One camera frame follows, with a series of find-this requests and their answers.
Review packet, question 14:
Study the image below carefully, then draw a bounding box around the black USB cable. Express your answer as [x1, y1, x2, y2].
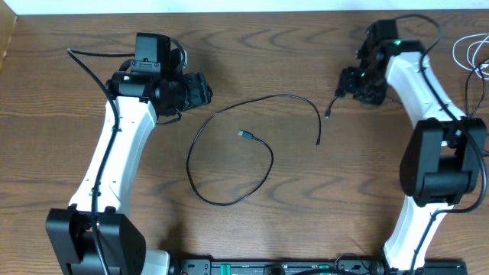
[324, 57, 489, 119]
[186, 93, 322, 207]

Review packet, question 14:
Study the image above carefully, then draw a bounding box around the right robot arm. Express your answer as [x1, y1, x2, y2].
[335, 18, 488, 274]

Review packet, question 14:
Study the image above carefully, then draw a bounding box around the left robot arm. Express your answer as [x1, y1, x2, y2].
[45, 32, 212, 274]

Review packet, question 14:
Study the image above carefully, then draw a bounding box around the right camera black cable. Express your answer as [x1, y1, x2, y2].
[395, 14, 488, 275]

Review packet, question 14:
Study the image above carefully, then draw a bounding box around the camera black cable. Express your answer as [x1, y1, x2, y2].
[395, 14, 488, 275]
[66, 47, 137, 275]

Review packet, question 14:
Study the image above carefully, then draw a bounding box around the left camera black cable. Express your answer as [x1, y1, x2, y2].
[66, 47, 137, 275]

